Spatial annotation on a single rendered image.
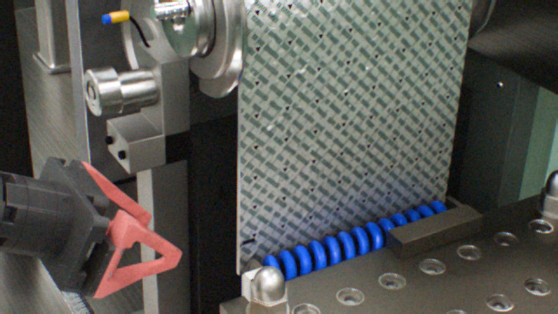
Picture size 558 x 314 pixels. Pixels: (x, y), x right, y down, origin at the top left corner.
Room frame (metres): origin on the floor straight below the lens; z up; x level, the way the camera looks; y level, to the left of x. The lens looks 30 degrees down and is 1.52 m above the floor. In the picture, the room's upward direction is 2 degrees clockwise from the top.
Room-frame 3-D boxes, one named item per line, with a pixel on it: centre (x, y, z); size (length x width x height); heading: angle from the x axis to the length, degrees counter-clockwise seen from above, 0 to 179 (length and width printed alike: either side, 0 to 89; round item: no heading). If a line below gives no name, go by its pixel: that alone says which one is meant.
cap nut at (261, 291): (0.60, 0.00, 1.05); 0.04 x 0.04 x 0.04
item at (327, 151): (0.72, -0.07, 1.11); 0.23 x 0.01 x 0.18; 122
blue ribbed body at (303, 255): (0.71, -0.08, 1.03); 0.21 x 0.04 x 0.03; 122
